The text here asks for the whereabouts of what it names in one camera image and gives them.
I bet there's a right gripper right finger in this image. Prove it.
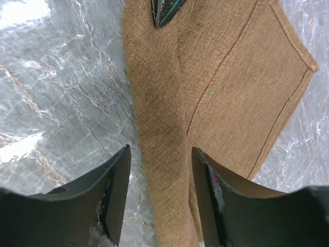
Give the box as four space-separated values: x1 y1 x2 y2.
192 148 328 246

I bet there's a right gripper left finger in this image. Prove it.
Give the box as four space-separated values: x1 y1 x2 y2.
1 146 131 246

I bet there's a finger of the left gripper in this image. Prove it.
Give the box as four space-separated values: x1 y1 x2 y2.
151 0 186 28

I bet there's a brown cloth napkin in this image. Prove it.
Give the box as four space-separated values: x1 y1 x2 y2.
122 1 319 246

